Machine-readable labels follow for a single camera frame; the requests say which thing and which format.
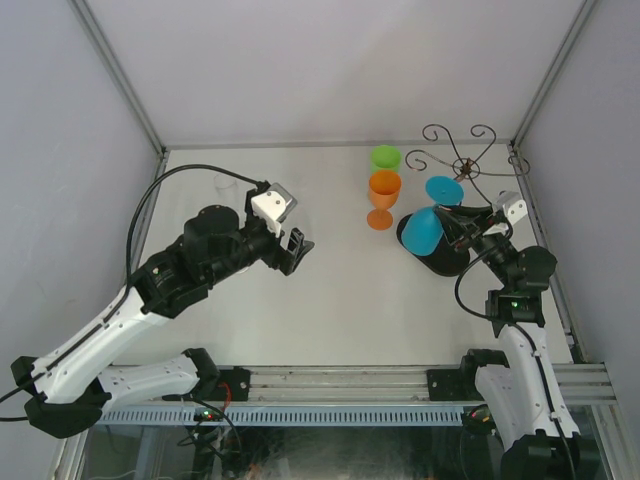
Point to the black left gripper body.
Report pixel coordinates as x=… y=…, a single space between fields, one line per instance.
x=260 y=242

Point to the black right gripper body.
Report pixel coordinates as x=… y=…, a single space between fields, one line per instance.
x=481 y=240

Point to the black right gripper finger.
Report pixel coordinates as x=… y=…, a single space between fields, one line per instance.
x=462 y=215
x=458 y=235

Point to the blue plastic wine glass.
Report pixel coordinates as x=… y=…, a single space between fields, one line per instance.
x=423 y=230

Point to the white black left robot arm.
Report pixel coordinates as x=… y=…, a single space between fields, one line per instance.
x=72 y=387

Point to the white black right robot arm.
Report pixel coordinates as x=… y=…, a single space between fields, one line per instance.
x=540 y=438

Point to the orange plastic wine glass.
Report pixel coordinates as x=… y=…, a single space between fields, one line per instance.
x=383 y=193

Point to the green plastic wine glass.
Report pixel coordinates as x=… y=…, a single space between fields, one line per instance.
x=385 y=157

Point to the clear champagne flute back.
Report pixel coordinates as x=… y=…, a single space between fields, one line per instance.
x=225 y=186

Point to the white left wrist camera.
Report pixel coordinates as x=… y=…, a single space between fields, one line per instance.
x=273 y=206

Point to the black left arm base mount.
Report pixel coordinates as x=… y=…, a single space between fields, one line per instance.
x=233 y=385

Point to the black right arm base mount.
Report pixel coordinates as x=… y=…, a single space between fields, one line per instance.
x=450 y=385

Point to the aluminium front frame rail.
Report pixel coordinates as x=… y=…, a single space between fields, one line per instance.
x=342 y=384

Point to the blue slotted cable duct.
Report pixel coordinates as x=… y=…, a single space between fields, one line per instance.
x=289 y=416

